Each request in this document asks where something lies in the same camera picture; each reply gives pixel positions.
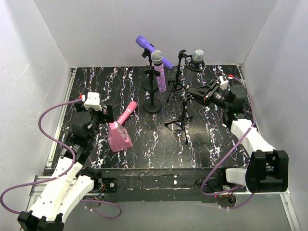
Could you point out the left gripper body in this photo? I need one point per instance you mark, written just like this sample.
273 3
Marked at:
106 113

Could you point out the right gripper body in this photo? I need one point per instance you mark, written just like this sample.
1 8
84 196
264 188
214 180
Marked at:
210 91

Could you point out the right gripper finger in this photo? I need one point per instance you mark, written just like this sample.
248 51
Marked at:
202 99
205 90

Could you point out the black tripod shock-mount stand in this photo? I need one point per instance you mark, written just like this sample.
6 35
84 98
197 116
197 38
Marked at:
177 83

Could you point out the silver microphone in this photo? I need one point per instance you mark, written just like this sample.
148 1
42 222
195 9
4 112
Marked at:
197 62

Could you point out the black round-base stand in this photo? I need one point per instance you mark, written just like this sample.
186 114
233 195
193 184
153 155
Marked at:
146 83
151 106

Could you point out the purple glitter microphone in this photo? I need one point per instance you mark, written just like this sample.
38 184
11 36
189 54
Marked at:
157 59

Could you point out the purple smooth microphone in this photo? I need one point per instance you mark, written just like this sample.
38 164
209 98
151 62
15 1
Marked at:
142 42

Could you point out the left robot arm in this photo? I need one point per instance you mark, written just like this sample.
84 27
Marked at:
70 182

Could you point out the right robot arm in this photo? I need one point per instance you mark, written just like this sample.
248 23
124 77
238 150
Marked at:
267 170

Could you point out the pink microphone holder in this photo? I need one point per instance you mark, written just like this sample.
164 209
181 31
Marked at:
118 137

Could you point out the pink microphone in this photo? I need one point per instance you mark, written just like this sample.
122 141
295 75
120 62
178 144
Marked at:
128 111

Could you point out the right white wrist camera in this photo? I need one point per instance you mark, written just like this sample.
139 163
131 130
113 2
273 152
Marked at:
223 82

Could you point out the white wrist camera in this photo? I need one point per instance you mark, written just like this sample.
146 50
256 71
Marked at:
93 101
223 82

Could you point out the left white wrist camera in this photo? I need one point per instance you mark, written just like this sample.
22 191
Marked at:
93 101

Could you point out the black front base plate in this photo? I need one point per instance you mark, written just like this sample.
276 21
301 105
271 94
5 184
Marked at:
157 184

